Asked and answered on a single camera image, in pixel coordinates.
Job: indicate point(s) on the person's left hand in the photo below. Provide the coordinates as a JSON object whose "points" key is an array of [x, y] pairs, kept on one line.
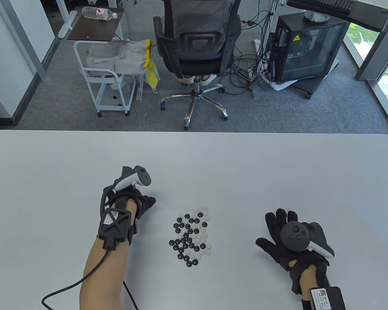
{"points": [[144, 203]]}

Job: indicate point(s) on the person's right hand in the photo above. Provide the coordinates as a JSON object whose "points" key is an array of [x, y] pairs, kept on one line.
{"points": [[274, 235]]}

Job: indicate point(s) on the pile of mixed go stones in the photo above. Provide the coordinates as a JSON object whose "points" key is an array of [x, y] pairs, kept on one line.
{"points": [[189, 211]]}

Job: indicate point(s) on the black white hand controller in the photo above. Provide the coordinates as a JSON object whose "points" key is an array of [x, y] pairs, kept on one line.
{"points": [[127, 180], [292, 237]]}

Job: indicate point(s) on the white metal cart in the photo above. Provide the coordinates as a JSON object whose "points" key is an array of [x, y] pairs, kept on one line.
{"points": [[110, 105]]}

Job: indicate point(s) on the yellow plastic bag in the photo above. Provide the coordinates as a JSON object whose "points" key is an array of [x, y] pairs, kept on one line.
{"points": [[152, 76]]}

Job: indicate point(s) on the aluminium profile stand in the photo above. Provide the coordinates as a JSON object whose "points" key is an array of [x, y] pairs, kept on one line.
{"points": [[256, 92]]}

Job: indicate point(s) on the grey fabric bag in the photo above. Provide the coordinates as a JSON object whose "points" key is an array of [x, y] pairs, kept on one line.
{"points": [[129, 58]]}

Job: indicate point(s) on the black mesh office chair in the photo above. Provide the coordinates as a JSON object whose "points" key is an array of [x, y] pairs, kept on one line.
{"points": [[197, 64]]}

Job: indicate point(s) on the white papers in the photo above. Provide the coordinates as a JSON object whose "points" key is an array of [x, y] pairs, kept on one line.
{"points": [[281, 85]]}

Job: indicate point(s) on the black rolling platform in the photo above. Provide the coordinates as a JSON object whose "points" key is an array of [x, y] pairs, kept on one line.
{"points": [[310, 84]]}

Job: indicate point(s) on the small brown side table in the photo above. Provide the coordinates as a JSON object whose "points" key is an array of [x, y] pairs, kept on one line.
{"points": [[93, 30]]}

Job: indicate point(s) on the black computer tower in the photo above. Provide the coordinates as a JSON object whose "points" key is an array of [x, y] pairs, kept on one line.
{"points": [[310, 48]]}

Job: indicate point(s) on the white desk leg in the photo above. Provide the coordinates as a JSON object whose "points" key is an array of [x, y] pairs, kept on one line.
{"points": [[68, 25]]}

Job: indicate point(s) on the clear plastic water bottle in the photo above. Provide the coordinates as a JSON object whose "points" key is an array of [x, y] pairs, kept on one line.
{"points": [[97, 13]]}

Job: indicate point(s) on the white bowl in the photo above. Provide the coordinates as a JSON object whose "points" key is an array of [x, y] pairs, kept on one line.
{"points": [[317, 17]]}

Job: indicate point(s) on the black desk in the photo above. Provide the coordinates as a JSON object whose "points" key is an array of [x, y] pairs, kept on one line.
{"points": [[365, 16]]}

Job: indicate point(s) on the black keyboard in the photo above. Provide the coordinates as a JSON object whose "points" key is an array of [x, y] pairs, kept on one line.
{"points": [[338, 5]]}

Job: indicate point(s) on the black framed wrist camera module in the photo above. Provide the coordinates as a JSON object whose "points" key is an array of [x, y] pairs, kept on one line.
{"points": [[116, 226]]}

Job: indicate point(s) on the black boxed wrist camera module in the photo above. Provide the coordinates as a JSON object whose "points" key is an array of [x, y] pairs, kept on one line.
{"points": [[326, 298]]}

